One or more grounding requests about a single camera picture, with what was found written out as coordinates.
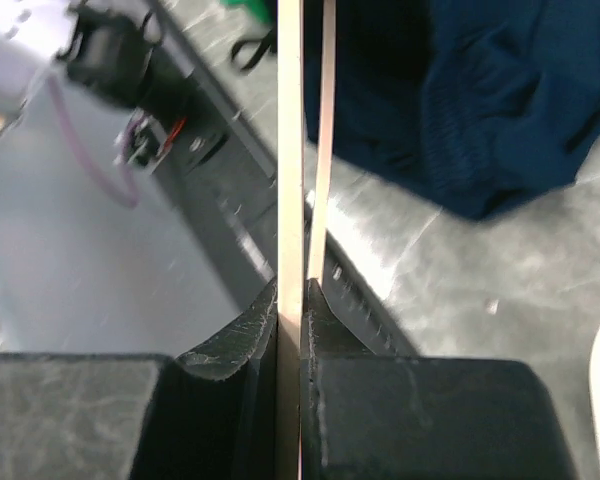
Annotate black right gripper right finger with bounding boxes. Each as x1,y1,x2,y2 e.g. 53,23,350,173
300,279,372,358

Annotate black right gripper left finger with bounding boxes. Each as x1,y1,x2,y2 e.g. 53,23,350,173
176,279,277,381

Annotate navy blue shorts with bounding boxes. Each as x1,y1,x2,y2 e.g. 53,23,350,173
333,0,600,220

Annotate beige hanger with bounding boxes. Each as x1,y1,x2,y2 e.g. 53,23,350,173
275,1,336,479

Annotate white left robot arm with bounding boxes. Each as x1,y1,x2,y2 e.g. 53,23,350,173
0,1,162,121

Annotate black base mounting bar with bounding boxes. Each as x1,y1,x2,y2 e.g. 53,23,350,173
129,0,421,359

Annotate green plastic tray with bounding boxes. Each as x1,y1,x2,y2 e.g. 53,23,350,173
221,0,275,24

